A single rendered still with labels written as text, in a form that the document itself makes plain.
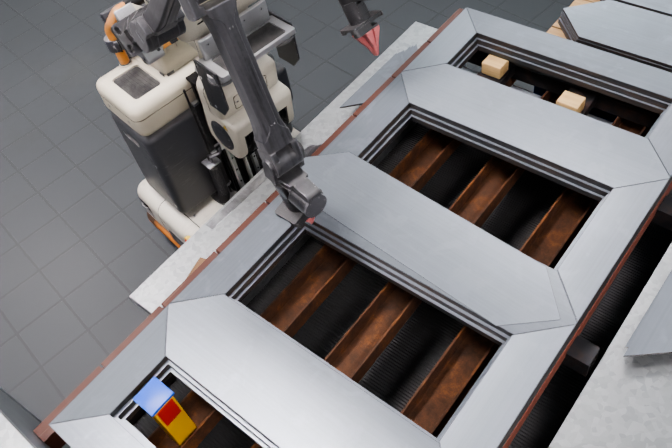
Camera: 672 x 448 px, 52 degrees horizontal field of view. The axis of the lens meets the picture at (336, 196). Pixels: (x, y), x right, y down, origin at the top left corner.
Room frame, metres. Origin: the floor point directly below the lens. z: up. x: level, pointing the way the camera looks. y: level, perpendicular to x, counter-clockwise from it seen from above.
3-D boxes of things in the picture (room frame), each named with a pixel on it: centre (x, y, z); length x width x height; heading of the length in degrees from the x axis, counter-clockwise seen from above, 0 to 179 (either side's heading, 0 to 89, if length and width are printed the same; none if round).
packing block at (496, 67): (1.48, -0.53, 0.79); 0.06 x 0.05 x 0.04; 41
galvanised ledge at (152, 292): (1.42, 0.03, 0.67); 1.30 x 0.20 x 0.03; 131
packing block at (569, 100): (1.27, -0.66, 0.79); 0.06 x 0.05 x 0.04; 41
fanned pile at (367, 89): (1.63, -0.26, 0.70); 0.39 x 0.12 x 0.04; 131
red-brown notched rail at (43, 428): (1.19, 0.10, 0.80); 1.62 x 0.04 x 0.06; 131
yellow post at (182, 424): (0.66, 0.44, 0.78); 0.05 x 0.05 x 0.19; 41
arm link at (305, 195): (0.97, 0.07, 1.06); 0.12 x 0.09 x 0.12; 32
